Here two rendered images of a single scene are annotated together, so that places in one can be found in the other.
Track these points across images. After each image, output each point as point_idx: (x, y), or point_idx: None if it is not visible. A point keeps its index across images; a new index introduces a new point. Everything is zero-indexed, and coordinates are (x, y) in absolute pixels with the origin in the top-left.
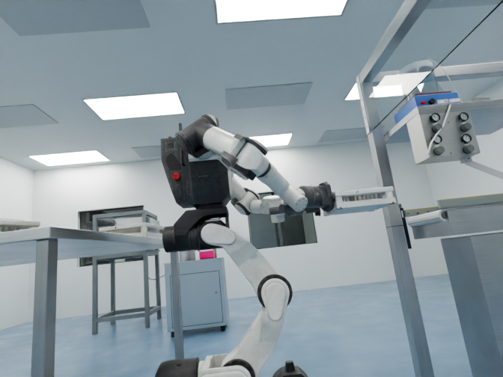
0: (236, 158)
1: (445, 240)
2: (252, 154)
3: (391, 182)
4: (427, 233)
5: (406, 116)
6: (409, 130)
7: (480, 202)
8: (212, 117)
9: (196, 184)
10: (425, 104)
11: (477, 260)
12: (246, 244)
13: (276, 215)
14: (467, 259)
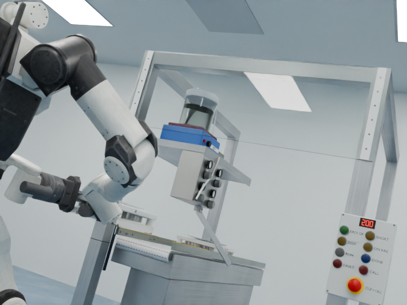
0: (136, 158)
1: (137, 272)
2: (148, 160)
3: None
4: (135, 263)
5: (187, 144)
6: (181, 158)
7: (191, 252)
8: (46, 14)
9: None
10: (205, 143)
11: (164, 303)
12: (6, 239)
13: (23, 193)
14: (153, 299)
